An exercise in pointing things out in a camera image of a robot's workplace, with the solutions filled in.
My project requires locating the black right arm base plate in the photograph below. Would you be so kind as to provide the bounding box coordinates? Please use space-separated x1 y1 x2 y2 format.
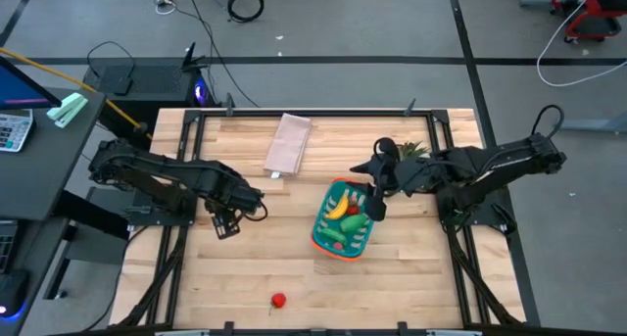
435 186 516 233

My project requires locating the black computer tower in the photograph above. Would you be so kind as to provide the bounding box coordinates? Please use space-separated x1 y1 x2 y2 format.
80 56 210 149

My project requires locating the mint green stapler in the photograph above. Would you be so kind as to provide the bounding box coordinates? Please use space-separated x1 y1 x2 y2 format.
45 91 90 129

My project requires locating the red toy fruit with stem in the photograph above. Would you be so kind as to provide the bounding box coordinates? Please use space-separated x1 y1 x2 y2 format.
266 292 288 316

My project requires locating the teal basket orange rim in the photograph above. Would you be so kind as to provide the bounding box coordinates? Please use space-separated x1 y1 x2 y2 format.
311 176 378 263

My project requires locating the coiled black cable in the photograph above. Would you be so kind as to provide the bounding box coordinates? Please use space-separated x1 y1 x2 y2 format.
226 0 266 24

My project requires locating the black aluminium table frame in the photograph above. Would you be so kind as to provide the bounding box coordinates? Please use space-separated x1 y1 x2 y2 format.
115 108 525 330

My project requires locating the folded pink cloth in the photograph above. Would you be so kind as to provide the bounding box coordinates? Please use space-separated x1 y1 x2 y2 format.
263 112 314 179

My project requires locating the yellow floor cable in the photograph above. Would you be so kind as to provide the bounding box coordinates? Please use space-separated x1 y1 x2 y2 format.
0 46 154 141

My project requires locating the grey calculator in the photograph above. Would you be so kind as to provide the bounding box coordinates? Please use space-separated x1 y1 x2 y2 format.
0 108 35 154

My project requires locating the black desk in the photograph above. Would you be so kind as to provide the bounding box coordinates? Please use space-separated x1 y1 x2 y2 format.
0 86 108 222

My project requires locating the green toy pea pod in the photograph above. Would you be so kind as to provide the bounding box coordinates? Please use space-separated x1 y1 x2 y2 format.
318 226 349 247

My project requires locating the small black box with cable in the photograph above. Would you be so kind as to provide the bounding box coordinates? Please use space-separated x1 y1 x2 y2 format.
86 40 136 97

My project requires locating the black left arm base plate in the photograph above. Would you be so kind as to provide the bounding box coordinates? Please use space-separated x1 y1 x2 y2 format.
124 186 197 227

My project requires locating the black computer mouse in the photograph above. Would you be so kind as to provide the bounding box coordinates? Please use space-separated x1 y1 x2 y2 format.
0 269 29 322

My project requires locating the dark keyboard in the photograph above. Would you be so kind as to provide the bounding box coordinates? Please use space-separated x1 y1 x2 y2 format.
0 220 20 274

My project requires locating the grey floor beam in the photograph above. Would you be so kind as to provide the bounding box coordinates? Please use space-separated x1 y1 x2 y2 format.
554 114 627 134

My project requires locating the green spiky leaf crown toy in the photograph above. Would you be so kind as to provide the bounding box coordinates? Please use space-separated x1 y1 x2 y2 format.
397 139 433 161

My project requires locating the white floor cable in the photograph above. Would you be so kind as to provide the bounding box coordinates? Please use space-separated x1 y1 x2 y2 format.
536 0 627 88

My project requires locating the black antenna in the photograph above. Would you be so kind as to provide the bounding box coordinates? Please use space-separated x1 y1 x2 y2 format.
180 41 208 73

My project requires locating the yellow toy banana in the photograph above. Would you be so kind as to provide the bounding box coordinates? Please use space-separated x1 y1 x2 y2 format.
324 194 351 221

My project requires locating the long black floor cable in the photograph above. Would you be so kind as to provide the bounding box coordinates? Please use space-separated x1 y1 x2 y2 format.
183 0 262 110

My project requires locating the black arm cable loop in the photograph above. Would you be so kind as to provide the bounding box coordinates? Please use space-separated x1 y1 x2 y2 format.
530 103 566 141

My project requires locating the black desk leg frame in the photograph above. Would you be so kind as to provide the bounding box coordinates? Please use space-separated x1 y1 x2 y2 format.
42 188 129 302

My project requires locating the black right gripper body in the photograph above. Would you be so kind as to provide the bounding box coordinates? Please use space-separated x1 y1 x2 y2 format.
384 154 442 195

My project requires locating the large green toy vegetable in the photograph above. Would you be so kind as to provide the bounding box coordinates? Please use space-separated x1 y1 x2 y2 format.
339 213 370 233

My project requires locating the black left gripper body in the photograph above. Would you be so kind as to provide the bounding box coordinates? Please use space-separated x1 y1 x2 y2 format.
219 177 265 217

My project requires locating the computer monitor blue screen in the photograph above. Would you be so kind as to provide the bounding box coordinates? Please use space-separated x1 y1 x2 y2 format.
0 55 64 111

